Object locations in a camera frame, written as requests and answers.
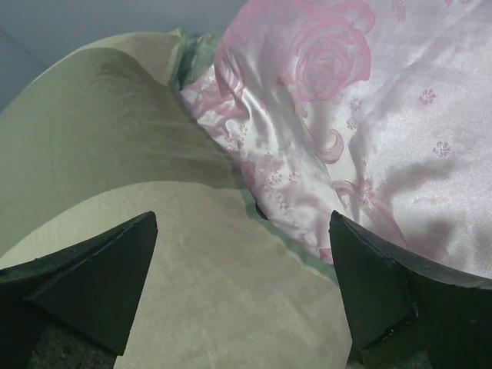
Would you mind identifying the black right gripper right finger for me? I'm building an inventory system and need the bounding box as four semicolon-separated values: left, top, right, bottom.
329;212;491;369

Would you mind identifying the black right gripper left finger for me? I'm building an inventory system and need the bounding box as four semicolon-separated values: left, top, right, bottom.
1;211;158;368

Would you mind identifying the blue-grey fabric pillowcase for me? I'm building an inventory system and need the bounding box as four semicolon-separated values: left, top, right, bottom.
1;30;351;368

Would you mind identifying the pink rose satin pillow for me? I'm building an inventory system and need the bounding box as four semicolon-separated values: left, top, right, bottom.
182;1;491;277

